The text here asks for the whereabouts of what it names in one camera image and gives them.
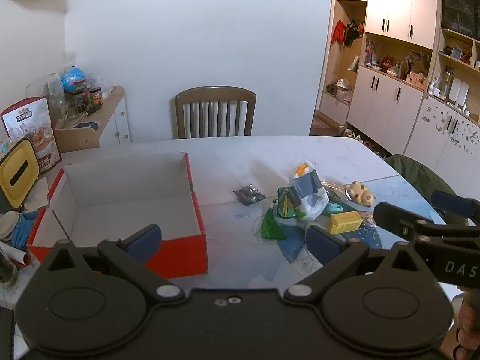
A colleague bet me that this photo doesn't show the person's right hand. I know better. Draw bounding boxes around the person's right hand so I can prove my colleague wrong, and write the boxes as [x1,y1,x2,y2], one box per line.
[452,293,480,360]

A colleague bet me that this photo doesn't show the dark green jacket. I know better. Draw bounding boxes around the dark green jacket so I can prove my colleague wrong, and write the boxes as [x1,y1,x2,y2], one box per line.
[385,153,459,226]

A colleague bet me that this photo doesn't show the round white lidded container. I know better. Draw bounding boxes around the round white lidded container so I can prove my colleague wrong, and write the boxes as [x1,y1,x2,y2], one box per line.
[0,211,22,239]

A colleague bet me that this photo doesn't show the wooden side cabinet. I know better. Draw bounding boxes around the wooden side cabinet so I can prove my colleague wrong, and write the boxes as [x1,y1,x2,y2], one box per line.
[54,86,133,154]

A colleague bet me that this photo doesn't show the small blue globe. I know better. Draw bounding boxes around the small blue globe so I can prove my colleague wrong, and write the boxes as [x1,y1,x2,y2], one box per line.
[61,65,88,93]

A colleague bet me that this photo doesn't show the orange hanging garment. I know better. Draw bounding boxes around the orange hanging garment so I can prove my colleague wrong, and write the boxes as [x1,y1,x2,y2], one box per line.
[331,19,348,44]

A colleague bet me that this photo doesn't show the yellow spotted plush toy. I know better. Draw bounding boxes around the yellow spotted plush toy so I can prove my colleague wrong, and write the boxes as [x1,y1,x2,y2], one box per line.
[344,180,377,208]

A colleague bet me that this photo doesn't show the black crinkled packet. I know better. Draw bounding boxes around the black crinkled packet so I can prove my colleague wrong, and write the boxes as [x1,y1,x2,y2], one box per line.
[233,184,267,206]

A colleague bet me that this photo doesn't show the white wall cabinet unit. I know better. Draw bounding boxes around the white wall cabinet unit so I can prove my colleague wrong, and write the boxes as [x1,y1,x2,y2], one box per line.
[322,0,480,182]

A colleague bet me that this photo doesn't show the brown wooden chair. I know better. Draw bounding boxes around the brown wooden chair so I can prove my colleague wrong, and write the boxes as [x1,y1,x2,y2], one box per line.
[175,86,258,140]

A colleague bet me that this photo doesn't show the red cardboard box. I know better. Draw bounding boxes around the red cardboard box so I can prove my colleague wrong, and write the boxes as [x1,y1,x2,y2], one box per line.
[27,152,209,280]

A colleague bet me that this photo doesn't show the red printed snack bag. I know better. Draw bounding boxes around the red printed snack bag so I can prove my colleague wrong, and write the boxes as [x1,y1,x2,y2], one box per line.
[0,96,63,175]

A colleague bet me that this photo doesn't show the small teal toy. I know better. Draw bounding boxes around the small teal toy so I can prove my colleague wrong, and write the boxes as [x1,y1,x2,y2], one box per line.
[321,202,345,217]

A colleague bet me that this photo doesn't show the rolled paper tube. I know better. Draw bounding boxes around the rolled paper tube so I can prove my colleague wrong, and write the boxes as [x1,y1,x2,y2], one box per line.
[0,240,34,268]

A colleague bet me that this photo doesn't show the green tissue box yellow lid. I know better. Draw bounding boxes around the green tissue box yellow lid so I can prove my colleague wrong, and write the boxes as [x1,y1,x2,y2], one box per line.
[0,137,40,214]

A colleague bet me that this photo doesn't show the clear glass jar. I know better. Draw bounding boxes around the clear glass jar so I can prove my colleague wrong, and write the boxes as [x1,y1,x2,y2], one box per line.
[0,250,19,289]

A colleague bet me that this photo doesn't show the dark glass jar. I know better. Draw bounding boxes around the dark glass jar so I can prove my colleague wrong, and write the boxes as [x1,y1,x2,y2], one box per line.
[67,88,91,113]

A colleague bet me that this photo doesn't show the small yellow box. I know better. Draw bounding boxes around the small yellow box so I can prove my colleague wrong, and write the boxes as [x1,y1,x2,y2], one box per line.
[326,211,364,236]

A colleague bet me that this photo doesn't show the black hanging bag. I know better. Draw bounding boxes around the black hanging bag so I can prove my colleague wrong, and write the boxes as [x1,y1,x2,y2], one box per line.
[344,20,365,48]

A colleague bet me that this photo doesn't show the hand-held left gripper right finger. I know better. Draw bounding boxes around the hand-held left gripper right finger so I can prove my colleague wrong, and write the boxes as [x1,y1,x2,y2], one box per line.
[284,225,432,303]

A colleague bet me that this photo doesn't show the white paper tissue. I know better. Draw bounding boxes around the white paper tissue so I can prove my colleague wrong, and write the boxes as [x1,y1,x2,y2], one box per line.
[22,176,52,211]

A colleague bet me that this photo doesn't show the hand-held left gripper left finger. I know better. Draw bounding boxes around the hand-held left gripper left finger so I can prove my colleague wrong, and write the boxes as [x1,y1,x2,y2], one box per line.
[37,224,186,303]

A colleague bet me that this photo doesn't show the black handled screwdriver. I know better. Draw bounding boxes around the black handled screwdriver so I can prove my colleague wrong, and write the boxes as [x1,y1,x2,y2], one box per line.
[73,103,103,125]

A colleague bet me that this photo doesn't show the small shoes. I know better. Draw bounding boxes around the small shoes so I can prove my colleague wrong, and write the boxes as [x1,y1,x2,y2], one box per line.
[337,125,363,142]

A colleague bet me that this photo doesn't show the colourful toy packet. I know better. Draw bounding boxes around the colourful toy packet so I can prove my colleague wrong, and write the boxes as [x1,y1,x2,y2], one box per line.
[0,137,16,159]

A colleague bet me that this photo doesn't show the clear plastic bag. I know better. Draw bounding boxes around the clear plastic bag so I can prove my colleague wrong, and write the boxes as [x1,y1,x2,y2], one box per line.
[26,71,67,125]

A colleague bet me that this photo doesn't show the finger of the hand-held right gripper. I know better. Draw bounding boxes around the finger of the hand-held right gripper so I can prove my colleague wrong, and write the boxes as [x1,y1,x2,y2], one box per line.
[374,202,448,240]
[430,190,480,219]

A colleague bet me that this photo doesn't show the green haired doll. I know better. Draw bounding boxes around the green haired doll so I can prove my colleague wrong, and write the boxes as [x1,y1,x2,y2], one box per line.
[258,187,307,241]

